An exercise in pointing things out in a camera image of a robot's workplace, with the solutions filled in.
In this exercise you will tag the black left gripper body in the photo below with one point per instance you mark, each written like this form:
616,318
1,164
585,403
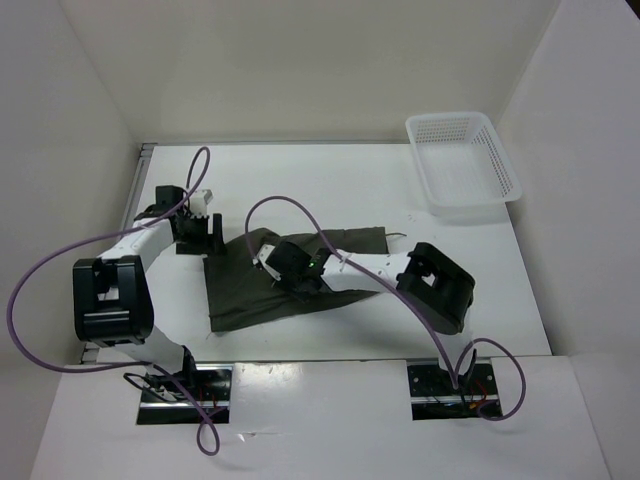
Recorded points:
195,240

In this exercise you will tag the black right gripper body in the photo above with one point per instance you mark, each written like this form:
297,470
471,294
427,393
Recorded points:
290,283

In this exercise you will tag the olive green shorts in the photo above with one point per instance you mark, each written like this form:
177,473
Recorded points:
240,296

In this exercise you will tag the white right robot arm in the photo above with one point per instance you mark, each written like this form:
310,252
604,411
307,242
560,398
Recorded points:
434,288

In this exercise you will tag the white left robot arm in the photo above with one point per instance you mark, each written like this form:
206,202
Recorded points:
111,298

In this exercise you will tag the white plastic basket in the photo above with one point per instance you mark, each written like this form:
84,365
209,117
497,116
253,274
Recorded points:
461,162

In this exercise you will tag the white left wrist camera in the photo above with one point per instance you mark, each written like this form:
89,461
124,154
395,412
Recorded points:
199,202

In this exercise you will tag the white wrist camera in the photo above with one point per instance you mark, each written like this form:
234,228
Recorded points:
199,202
262,257

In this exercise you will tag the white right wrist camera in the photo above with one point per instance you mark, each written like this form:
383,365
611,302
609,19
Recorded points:
262,257

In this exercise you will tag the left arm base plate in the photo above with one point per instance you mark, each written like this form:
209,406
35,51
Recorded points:
162,403

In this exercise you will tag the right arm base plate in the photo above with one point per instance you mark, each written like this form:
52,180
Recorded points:
432,396

